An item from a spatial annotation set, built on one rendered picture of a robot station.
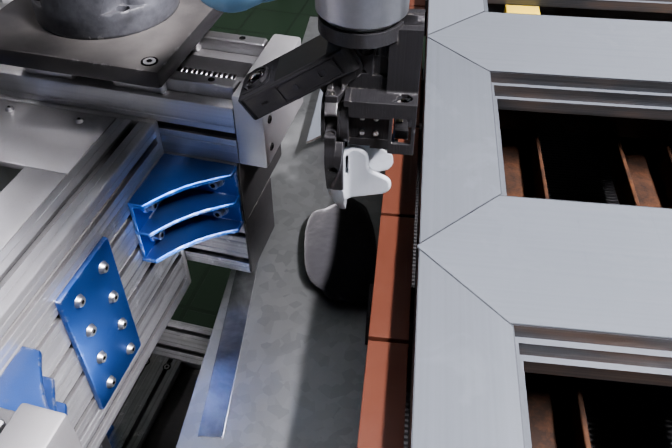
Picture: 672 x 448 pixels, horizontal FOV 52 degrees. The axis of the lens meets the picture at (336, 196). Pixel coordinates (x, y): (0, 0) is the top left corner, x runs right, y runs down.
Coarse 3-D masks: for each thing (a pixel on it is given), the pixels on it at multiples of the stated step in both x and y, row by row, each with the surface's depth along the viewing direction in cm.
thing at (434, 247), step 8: (440, 232) 73; (424, 240) 72; (432, 240) 72; (440, 240) 72; (424, 248) 71; (432, 248) 71; (440, 248) 71; (432, 256) 70; (440, 256) 70; (440, 264) 69
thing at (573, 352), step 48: (528, 0) 123; (576, 0) 122; (624, 0) 121; (528, 96) 98; (576, 96) 97; (624, 96) 96; (528, 336) 65; (576, 336) 64; (624, 336) 63; (528, 432) 59
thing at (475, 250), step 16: (480, 208) 75; (496, 208) 75; (464, 224) 74; (480, 224) 74; (496, 224) 74; (448, 240) 72; (464, 240) 72; (480, 240) 72; (496, 240) 72; (448, 256) 70; (464, 256) 70; (480, 256) 70; (496, 256) 70; (448, 272) 68; (464, 272) 68; (480, 272) 68; (496, 272) 68; (480, 288) 67; (496, 288) 67; (496, 304) 65
